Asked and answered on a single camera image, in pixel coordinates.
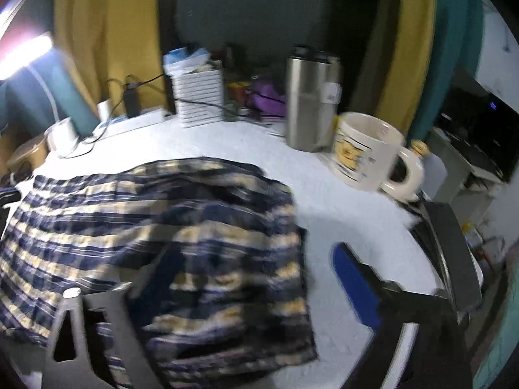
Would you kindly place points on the white slatted basket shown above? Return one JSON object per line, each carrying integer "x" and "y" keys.
{"x": 198, "y": 97}

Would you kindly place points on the small yellow duck figure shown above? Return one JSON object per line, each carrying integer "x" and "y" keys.
{"x": 420, "y": 148}

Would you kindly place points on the white paper tag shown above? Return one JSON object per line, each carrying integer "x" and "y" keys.
{"x": 332, "y": 92}

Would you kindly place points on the white charger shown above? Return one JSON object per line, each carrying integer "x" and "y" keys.
{"x": 105, "y": 109}

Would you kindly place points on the purple cloth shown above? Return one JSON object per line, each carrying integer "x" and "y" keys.
{"x": 267, "y": 99}

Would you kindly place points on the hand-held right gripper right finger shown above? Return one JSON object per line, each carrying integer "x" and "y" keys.
{"x": 352, "y": 279}

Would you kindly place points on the black smartphone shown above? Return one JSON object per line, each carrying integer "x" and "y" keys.
{"x": 450, "y": 243}

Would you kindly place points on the white desk lamp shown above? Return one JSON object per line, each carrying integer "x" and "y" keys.
{"x": 61, "y": 135}

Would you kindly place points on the steel tumbler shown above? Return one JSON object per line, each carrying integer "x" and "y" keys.
{"x": 308, "y": 105}

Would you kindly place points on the brown lidded food container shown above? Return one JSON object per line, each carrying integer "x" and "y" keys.
{"x": 28, "y": 154}

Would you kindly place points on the blue plastic bag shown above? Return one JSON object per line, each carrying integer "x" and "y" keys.
{"x": 186, "y": 58}

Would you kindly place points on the yellow curtain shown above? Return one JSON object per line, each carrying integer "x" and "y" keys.
{"x": 109, "y": 28}
{"x": 405, "y": 48}

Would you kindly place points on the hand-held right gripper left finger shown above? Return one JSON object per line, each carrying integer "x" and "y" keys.
{"x": 117, "y": 332}

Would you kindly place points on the plaid pants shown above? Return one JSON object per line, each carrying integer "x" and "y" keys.
{"x": 202, "y": 231}

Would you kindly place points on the black charger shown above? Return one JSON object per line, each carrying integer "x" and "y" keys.
{"x": 131, "y": 99}

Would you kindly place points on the white power strip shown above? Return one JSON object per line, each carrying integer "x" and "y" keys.
{"x": 138, "y": 120}

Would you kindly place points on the light green cloth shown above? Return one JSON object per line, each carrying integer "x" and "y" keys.
{"x": 500, "y": 364}

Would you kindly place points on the grey computer desk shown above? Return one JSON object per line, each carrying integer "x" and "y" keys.
{"x": 450, "y": 170}

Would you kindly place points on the teal curtain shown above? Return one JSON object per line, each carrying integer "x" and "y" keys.
{"x": 69, "y": 97}
{"x": 450, "y": 28}

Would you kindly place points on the small glass jar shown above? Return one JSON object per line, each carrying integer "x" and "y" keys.
{"x": 237, "y": 93}

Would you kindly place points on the dark window pane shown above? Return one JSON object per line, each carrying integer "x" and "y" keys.
{"x": 251, "y": 8}

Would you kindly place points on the black monitor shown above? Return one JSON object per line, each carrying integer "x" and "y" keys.
{"x": 486, "y": 137}

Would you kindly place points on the cream cartoon mug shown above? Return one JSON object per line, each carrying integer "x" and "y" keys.
{"x": 365, "y": 154}

